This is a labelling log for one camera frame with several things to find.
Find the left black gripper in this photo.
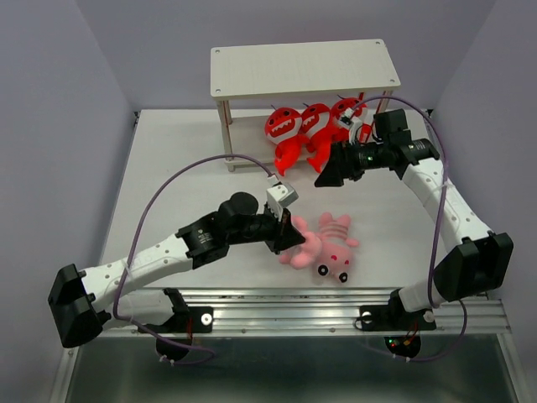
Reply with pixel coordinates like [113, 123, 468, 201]
[227, 202, 304, 254]

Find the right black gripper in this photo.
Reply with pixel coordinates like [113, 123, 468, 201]
[314, 138, 388, 187]

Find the pink striped plush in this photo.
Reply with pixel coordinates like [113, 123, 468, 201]
[314, 212, 359, 284]
[279, 216, 322, 270]

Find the red shark plush white belly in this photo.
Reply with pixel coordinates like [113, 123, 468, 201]
[331, 97, 373, 144]

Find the red shark plush toy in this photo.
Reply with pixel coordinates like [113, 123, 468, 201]
[300, 103, 341, 173]

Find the red plush purple horn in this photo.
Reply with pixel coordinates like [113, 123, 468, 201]
[264, 107, 303, 176]

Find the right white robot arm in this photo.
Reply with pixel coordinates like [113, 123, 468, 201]
[315, 109, 514, 332]

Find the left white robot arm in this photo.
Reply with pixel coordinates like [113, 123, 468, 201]
[47, 184, 305, 348]

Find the white two-tier shelf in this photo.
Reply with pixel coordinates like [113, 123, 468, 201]
[211, 39, 401, 171]

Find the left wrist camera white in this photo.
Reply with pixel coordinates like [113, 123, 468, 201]
[266, 175, 299, 221]

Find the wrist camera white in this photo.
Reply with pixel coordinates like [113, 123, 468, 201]
[336, 107, 371, 144]
[266, 175, 299, 221]

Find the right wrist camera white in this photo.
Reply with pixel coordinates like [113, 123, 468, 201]
[336, 107, 371, 144]

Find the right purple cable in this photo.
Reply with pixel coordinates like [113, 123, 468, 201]
[352, 95, 469, 364]

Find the aluminium rail frame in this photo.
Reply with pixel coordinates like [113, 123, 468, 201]
[50, 108, 529, 403]

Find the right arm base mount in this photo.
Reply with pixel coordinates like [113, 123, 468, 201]
[353, 290, 436, 359]

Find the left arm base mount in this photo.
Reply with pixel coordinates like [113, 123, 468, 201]
[137, 288, 216, 366]

